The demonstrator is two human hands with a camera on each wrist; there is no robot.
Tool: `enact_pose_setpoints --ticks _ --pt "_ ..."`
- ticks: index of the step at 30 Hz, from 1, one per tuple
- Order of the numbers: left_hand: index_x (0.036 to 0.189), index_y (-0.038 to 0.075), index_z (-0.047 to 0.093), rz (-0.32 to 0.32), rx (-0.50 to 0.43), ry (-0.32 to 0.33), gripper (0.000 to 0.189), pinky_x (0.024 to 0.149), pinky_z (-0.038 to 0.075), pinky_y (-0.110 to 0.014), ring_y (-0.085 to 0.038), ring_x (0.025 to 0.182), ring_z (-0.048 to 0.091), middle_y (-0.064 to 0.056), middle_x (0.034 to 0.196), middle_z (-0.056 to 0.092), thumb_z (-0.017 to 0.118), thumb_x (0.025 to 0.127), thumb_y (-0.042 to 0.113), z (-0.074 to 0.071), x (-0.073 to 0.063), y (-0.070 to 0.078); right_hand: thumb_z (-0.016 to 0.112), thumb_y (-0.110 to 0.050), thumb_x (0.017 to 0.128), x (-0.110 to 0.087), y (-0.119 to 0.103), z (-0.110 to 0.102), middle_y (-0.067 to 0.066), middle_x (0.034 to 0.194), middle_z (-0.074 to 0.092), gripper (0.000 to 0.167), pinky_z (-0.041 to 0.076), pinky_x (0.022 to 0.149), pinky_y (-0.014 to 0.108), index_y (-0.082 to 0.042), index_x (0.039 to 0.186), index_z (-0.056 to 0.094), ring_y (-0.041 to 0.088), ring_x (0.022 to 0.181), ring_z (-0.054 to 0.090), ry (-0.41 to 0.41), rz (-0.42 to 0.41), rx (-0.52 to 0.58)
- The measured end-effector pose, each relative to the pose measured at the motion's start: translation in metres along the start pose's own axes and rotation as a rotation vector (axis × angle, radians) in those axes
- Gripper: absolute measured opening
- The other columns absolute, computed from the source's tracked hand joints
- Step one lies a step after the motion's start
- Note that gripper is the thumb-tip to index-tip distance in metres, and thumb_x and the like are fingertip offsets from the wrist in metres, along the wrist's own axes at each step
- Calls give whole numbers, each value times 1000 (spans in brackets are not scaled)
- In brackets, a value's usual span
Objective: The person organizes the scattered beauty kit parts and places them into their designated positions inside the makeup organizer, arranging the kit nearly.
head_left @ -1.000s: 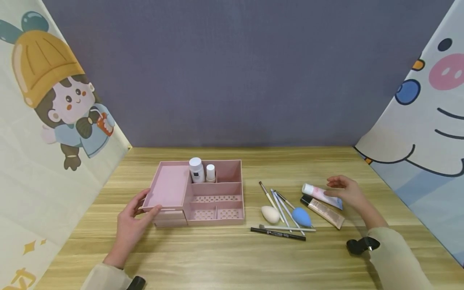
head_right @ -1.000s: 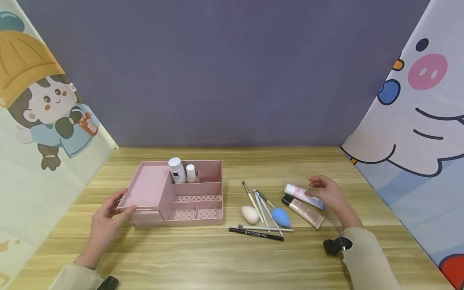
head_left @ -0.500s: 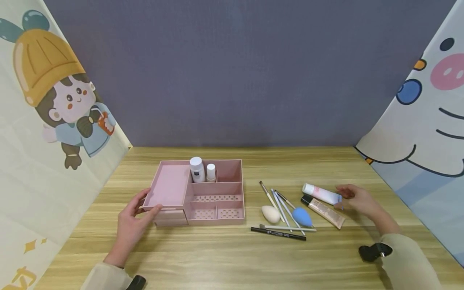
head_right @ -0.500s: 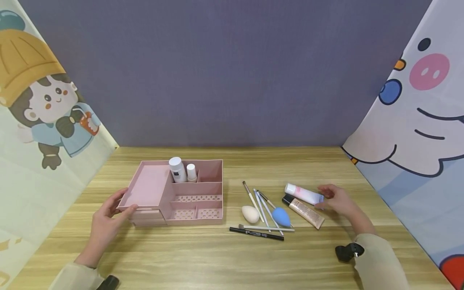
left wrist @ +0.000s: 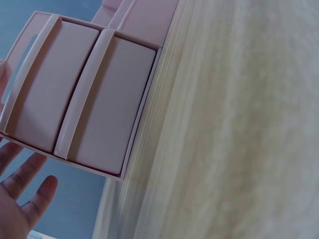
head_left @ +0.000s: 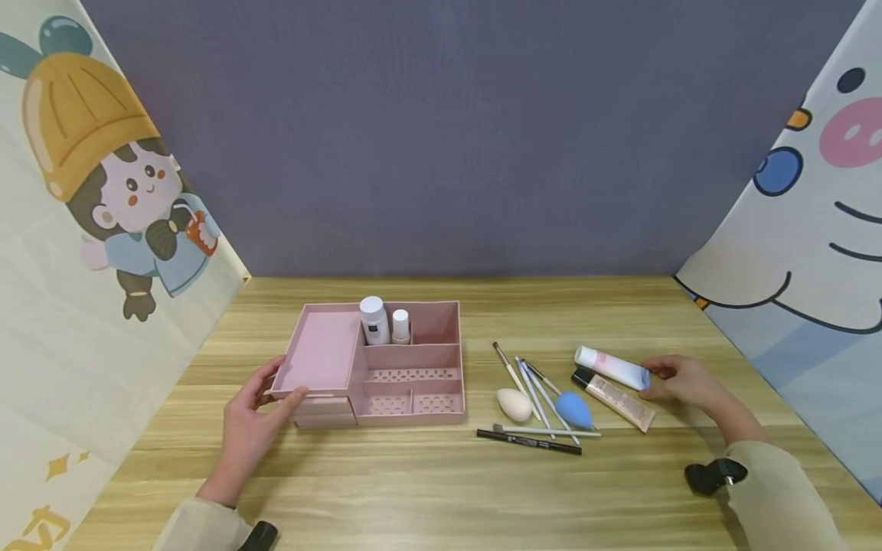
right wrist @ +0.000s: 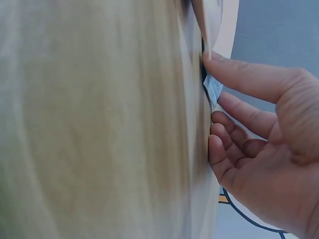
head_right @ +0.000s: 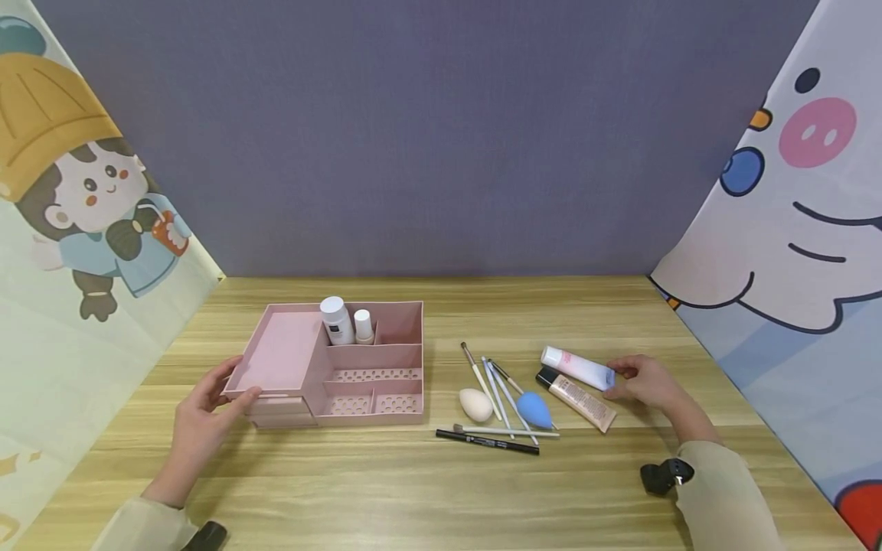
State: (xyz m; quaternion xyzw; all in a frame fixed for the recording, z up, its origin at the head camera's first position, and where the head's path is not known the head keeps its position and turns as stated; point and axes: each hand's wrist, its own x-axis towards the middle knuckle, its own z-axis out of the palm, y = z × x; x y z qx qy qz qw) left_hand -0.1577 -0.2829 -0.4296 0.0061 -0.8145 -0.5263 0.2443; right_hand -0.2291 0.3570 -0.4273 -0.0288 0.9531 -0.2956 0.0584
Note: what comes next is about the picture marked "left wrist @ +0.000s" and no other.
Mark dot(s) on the white rounded object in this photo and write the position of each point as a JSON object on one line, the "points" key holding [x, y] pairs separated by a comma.
{"points": [[37, 235]]}

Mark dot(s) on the person's left hand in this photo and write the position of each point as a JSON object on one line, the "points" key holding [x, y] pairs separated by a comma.
{"points": [[12, 211]]}

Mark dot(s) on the person's left thumb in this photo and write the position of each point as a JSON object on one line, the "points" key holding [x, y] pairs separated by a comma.
{"points": [[5, 82]]}

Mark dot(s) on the pink two-drawer cabinet frame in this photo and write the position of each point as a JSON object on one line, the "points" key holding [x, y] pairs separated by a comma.
{"points": [[27, 32]]}

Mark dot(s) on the pink plastic storage box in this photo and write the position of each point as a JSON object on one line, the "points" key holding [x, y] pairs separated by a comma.
{"points": [[147, 20]]}

